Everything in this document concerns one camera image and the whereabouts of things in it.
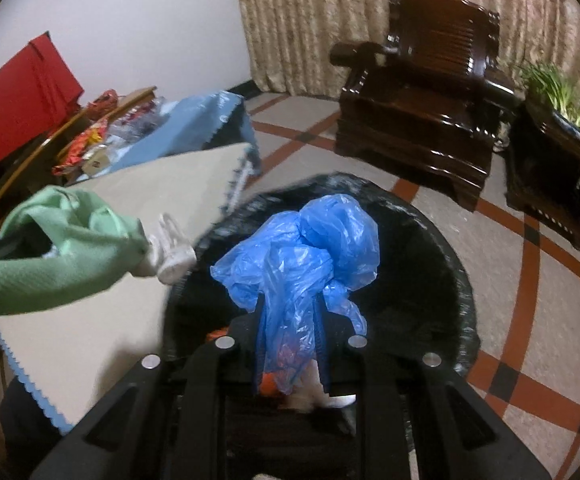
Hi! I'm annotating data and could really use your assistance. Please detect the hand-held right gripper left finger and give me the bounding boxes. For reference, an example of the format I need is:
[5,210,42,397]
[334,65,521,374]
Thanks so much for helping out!
[30,304,265,480]

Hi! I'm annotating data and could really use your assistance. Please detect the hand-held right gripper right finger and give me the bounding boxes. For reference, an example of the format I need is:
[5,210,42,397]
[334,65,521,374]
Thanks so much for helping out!
[315,305,553,480]

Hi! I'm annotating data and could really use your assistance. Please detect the green cloth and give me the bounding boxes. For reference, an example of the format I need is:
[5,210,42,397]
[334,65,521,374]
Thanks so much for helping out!
[0,185,151,316]

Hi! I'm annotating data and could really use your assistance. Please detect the blue plastic bag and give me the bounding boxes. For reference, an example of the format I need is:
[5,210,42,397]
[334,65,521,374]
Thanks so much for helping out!
[210,192,381,398]

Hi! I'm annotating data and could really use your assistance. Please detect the white wrapper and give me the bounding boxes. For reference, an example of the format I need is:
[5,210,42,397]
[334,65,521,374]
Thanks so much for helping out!
[142,212,199,284]

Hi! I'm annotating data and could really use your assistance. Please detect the black-lined trash bin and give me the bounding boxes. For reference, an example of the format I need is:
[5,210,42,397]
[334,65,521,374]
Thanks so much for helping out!
[162,172,481,466]

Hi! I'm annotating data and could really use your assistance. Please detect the white crumpled paper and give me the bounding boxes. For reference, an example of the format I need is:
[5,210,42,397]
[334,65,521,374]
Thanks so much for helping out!
[290,365,358,411]

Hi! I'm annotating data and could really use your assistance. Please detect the curved wooden cabinet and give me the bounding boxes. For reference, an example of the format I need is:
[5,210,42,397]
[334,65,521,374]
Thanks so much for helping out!
[0,105,95,226]

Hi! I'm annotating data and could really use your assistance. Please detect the small white box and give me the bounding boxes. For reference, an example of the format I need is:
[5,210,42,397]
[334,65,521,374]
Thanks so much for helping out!
[82,152,114,179]

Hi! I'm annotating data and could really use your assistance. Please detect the grey table mat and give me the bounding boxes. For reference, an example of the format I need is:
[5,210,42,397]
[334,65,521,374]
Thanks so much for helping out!
[0,142,263,436]

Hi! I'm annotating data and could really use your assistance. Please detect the red cloth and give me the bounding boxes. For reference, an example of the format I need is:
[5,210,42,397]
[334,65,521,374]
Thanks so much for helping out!
[0,31,85,238]

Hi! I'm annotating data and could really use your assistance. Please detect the red and yellow snack packets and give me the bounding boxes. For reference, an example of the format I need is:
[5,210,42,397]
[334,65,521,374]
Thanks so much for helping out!
[52,120,111,176]

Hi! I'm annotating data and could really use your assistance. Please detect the red woven basket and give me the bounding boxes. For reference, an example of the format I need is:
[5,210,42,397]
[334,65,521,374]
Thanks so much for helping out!
[87,89,120,116]

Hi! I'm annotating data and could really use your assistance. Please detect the clear plastic bag red contents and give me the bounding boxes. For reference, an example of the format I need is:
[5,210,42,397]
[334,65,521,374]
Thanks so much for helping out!
[107,97,171,143]

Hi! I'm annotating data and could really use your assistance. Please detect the wooden side table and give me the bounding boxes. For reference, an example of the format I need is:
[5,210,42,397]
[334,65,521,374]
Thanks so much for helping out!
[52,85,158,176]

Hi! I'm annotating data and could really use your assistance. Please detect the blue covered side table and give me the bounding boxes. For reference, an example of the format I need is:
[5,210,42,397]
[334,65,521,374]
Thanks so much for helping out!
[77,91,263,211]

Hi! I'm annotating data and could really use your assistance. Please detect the dark wooden armchair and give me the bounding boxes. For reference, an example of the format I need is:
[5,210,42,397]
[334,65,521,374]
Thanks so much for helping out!
[330,0,521,211]

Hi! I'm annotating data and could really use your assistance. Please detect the dark wooden plant stand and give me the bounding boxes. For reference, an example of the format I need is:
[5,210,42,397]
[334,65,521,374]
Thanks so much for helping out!
[505,100,580,301]

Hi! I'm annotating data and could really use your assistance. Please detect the beige patterned curtain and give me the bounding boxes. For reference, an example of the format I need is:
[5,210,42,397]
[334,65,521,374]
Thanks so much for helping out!
[232,0,580,121]

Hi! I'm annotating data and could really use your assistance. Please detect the green potted plant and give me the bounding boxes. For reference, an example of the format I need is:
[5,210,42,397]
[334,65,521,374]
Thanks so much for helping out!
[520,60,580,161]

